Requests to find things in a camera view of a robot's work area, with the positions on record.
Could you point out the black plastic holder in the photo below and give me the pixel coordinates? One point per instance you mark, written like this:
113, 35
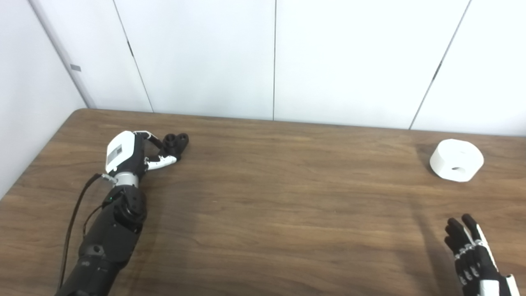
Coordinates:
176, 143

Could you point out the grey wall corner trim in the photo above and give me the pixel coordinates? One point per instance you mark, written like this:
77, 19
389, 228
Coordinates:
56, 41

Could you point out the round white plastic piece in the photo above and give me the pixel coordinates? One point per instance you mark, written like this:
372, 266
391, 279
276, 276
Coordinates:
454, 155

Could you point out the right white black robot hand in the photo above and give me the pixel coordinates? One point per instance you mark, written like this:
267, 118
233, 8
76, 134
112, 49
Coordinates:
476, 267

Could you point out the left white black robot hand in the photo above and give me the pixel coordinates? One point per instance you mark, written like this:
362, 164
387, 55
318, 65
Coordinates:
121, 150

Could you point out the small grey wall tag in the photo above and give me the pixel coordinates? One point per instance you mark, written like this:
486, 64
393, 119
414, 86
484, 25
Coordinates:
75, 68

